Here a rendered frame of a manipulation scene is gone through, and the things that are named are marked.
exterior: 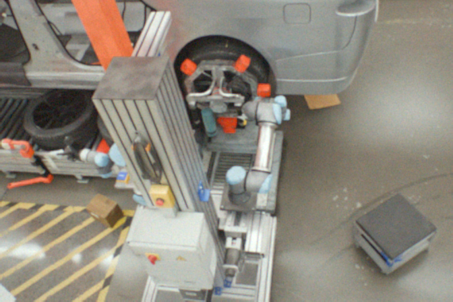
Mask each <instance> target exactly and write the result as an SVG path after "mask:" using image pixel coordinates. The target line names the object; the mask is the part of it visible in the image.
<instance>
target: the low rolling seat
mask: <svg viewBox="0 0 453 302"><path fill-rule="evenodd" d="M436 233H437V227H436V226H435V225H433V224H432V223H431V222H430V221H429V220H428V218H427V217H426V216H424V215H422V213H420V211H418V209H417V208H416V207H414V206H413V205H412V204H411V203H410V202H409V201H408V200H406V199H405V198H404V197H403V196H402V195H401V194H400V193H397V194H394V195H393V196H392V197H390V198H389V199H388V200H386V201H384V202H382V203H381V204H380V205H378V206H376V207H375V208H372V209H371V210H370V211H368V212H366V214H364V215H362V216H360V217H359V218H358V219H356V221H355V222H354V226H353V235H352V236H353V237H354V240H355V241H356V243H355V247H356V248H360V246H361V247H362V248H363V249H364V250H365V251H366V253H367V254H368V255H370V256H371V257H372V258H373V260H374V262H375V263H376V264H377V265H379V266H378V267H377V271H378V272H379V273H382V274H386V275H388V274H390V273H391V272H393V271H395V270H396V269H397V267H399V266H401V265H403V264H404V263H405V262H407V261H409V260H410V259H412V258H413V257H415V256H416V255H417V254H418V253H419V252H421V251H422V252H428V251H429V248H428V247H429V246H430V245H431V243H432V241H433V239H434V237H435V235H436Z"/></svg>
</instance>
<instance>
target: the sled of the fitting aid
mask: <svg viewBox="0 0 453 302"><path fill-rule="evenodd" d="M259 132H260V127H259V131H258V138H259ZM257 146H258V140H257V144H256V145H255V144H225V143H212V137H210V136H209V138H208V143H207V150H208V152H230V153H244V154H256V151H257Z"/></svg>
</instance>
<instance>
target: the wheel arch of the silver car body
mask: <svg viewBox="0 0 453 302"><path fill-rule="evenodd" d="M208 35H223V34H207V35H203V36H198V37H196V38H193V39H191V40H190V41H187V42H186V43H185V44H184V45H182V47H181V48H180V49H179V50H178V52H177V54H176V55H175V57H174V59H173V63H172V66H173V70H175V75H176V78H177V81H178V85H179V88H180V91H181V87H182V84H183V78H182V77H183V71H181V66H182V64H183V62H184V61H185V60H186V58H187V57H188V55H189V53H190V51H191V49H192V47H193V45H194V44H195V43H196V42H197V41H198V40H199V39H201V38H203V37H205V36H208ZM223 36H228V35H223ZM230 37H233V38H236V37H234V36H230ZM237 39H239V38H237ZM240 40H241V39H240ZM242 41H243V42H245V41H244V40H242ZM246 43H248V42H246ZM248 44H249V43H248ZM250 45H251V46H252V47H253V45H252V44H250ZM253 48H255V47H253ZM256 50H257V49H256ZM257 51H258V50H257ZM258 52H259V51H258ZM259 53H261V52H259ZM263 56H264V55H263ZM264 57H265V56H264ZM265 58H266V57H265ZM266 61H267V62H268V63H269V61H268V60H267V58H266ZM269 66H270V67H271V68H272V66H271V64H270V63H269ZM272 71H273V72H274V70H273V68H272ZM274 77H275V78H276V91H275V94H277V93H278V81H277V77H276V73H274Z"/></svg>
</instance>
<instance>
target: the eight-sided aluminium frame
mask: <svg viewBox="0 0 453 302"><path fill-rule="evenodd" d="M235 66H236V62H234V61H202V62H200V64H199V65H198V66H197V67H196V69H195V72H194V73H192V75H191V76H189V75H187V77H186V79H185V85H186V88H187V93H188V94H189V93H195V88H194V84H193V81H194V80H195V79H196V78H197V77H198V76H199V74H200V73H201V72H202V71H204V70H212V69H214V70H220V69H222V70H231V71H233V72H234V73H235V74H236V75H237V76H239V77H240V78H242V79H243V80H245V81H246V82H248V83H250V84H251V92H252V99H251V100H250V101H254V99H255V97H258V95H257V87H258V82H257V78H256V77H255V76H254V75H252V73H250V72H249V71H247V70H246V69H245V71H244V72H243V73H242V72H240V71H238V70H236V69H235ZM250 101H249V102H250ZM197 107H198V108H199V109H201V110H203V109H204V108H210V104H209V103H207V102H206V101H198V104H197ZM212 112H213V115H214V117H236V118H237V117H238V115H237V110H235V109H226V111H225V112H223V113H217V112H215V111H212Z"/></svg>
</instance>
